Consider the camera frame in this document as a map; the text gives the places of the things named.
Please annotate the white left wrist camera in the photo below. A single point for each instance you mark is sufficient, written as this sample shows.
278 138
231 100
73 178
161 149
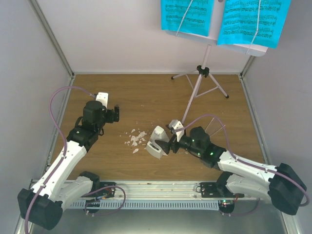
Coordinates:
103 98

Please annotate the white paper scrap pile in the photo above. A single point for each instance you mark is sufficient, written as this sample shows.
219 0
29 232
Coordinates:
135 137

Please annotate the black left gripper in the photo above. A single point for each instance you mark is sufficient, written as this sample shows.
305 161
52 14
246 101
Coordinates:
111 118

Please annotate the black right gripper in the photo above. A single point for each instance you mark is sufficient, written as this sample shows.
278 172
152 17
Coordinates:
165 146

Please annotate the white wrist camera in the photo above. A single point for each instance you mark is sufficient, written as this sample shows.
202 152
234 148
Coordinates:
179 128
103 98

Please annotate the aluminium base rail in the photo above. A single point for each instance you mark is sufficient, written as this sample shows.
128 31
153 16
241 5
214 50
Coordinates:
143 190

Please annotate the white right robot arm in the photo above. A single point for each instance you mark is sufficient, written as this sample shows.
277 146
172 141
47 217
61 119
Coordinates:
280 185

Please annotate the right cyan sheet music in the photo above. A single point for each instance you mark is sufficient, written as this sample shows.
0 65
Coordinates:
253 22

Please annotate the white slotted cable duct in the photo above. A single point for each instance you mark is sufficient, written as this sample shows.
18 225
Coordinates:
157 205

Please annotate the white tripod music stand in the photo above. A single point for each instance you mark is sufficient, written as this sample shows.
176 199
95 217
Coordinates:
202 69

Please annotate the left cyan sheet music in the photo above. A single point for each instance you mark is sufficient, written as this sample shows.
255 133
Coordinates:
186 16

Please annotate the cyan sheet music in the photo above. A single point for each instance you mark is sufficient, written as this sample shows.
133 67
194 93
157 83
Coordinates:
186 16
253 22

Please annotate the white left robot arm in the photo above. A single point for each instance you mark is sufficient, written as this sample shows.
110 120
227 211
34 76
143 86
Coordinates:
44 203

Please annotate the white metronome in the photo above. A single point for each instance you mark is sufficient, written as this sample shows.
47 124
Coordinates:
152 147

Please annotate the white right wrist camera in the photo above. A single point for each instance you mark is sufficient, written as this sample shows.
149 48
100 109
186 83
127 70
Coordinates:
179 128

